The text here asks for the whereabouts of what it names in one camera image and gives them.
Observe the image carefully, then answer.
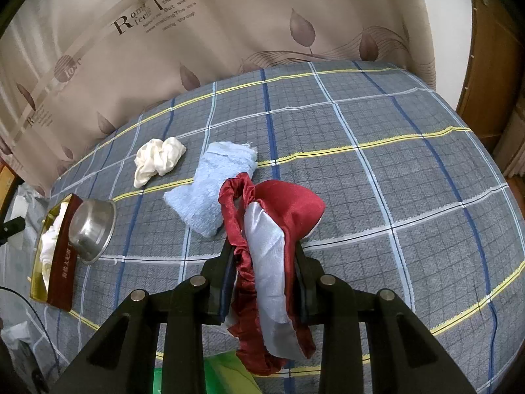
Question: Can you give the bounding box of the green plastic packet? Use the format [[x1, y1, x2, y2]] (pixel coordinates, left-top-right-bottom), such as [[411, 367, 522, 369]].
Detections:
[[154, 352, 263, 394]]

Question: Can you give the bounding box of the white plastic bag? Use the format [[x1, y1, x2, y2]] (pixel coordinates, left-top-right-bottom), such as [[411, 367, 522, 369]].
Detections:
[[0, 322, 31, 351]]

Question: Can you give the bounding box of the metal bowl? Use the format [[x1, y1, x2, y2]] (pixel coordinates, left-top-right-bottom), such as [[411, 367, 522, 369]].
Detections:
[[68, 198, 117, 264]]

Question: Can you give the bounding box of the cream scrunchie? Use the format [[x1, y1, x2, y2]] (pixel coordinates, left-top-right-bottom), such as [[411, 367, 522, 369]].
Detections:
[[133, 136, 187, 189]]

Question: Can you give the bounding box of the white folded cloth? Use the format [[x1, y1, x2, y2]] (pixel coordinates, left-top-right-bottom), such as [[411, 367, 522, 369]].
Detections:
[[39, 205, 68, 288]]

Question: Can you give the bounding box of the red and gold tin box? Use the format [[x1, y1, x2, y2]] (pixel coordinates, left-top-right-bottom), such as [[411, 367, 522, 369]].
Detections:
[[30, 195, 87, 312]]

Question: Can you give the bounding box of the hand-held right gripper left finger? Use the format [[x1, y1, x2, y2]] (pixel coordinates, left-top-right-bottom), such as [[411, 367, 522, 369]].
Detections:
[[51, 236, 242, 394]]

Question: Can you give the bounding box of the beige leaf-print curtain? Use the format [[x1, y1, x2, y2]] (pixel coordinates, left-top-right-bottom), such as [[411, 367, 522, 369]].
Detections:
[[0, 0, 472, 198]]

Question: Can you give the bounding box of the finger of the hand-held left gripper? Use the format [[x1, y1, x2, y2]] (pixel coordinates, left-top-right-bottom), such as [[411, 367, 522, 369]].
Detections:
[[0, 218, 26, 245]]

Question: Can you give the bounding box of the light blue towel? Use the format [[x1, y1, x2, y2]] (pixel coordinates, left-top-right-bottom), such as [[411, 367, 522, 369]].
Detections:
[[163, 142, 259, 238]]

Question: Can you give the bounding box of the red satin cloth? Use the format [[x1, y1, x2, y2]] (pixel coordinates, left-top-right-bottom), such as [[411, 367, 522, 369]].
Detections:
[[218, 172, 326, 376]]

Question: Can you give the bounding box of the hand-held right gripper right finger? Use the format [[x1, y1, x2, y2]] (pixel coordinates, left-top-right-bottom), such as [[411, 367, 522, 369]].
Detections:
[[293, 240, 478, 394]]

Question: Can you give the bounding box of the plaid bed sheet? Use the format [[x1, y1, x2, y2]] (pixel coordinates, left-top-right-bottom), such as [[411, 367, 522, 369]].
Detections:
[[25, 61, 525, 394]]

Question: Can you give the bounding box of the wooden cabinet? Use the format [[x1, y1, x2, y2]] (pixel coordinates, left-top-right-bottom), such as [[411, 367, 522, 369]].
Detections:
[[455, 0, 525, 177]]

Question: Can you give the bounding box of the white translucent cover sheet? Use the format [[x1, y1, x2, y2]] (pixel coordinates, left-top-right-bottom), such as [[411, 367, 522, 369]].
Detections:
[[8, 185, 46, 251]]

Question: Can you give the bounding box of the black cable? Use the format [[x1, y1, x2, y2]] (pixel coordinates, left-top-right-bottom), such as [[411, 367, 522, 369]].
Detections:
[[0, 285, 58, 374]]

